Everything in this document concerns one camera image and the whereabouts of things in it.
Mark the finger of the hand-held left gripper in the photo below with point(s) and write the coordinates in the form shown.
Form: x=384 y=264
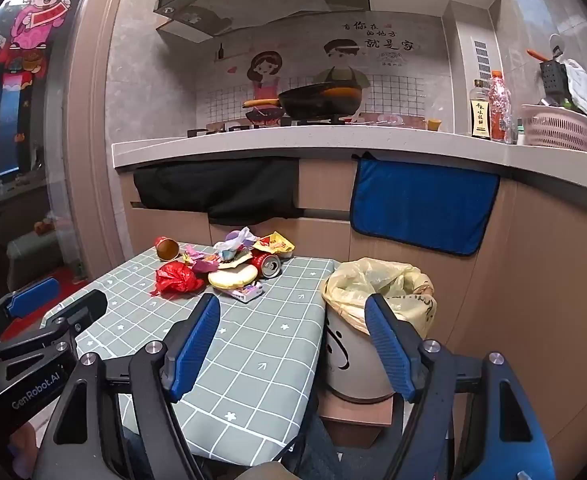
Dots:
x=85 y=305
x=33 y=294

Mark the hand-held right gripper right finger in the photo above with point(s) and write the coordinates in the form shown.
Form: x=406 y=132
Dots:
x=388 y=345

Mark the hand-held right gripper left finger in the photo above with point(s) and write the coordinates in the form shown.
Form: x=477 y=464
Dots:
x=196 y=345

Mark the white waste bin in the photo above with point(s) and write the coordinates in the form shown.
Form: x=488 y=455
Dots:
x=353 y=360

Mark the white trash bin with liner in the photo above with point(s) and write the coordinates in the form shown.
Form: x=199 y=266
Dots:
x=363 y=280

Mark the yellow round scouring pad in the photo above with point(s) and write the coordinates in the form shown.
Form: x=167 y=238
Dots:
x=231 y=276

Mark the yellow snack packet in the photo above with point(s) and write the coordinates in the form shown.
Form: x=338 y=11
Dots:
x=273 y=244

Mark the red floor mat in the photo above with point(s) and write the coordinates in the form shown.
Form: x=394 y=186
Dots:
x=63 y=275

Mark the red plastic bag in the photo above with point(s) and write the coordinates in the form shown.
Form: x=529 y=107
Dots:
x=176 y=279

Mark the green grid tablecloth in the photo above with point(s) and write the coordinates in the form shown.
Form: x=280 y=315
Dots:
x=273 y=350

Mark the red paper cup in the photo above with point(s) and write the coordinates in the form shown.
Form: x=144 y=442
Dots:
x=167 y=249

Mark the red soda can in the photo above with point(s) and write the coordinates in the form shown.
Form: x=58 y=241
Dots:
x=266 y=264

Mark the pink purple cloth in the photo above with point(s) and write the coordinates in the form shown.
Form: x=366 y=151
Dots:
x=233 y=238

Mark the white crumpled tissue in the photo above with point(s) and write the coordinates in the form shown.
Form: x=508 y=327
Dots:
x=248 y=236

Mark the blue towel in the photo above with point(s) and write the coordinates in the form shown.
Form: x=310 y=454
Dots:
x=423 y=205

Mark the wooden kitchen cabinet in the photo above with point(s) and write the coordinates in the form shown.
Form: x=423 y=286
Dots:
x=523 y=285

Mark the black cloth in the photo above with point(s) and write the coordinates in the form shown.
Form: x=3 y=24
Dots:
x=213 y=190

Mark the grey kitchen countertop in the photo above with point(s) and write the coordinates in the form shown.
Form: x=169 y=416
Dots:
x=323 y=142

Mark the gas stove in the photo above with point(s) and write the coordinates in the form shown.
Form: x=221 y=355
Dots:
x=223 y=129

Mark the small yellow cup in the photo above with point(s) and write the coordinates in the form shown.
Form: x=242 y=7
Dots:
x=434 y=125

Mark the dark sauce bottle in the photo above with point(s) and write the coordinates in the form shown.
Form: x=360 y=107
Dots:
x=481 y=115

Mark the small green cap bottle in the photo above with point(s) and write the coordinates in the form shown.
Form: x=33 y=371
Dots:
x=518 y=132

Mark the orange drink bottle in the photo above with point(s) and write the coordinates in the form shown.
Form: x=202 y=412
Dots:
x=499 y=110

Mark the festive window decal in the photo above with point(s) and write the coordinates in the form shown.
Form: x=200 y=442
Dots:
x=38 y=20

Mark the pink plastic basket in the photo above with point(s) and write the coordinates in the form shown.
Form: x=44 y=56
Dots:
x=558 y=130

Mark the white vent grille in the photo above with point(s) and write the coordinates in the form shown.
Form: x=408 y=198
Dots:
x=481 y=57

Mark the black utensil holder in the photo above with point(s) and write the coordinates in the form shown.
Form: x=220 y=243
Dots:
x=553 y=77

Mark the range hood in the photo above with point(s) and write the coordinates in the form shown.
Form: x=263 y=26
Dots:
x=253 y=0

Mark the cartoon wall sticker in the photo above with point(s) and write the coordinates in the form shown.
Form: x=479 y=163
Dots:
x=298 y=40

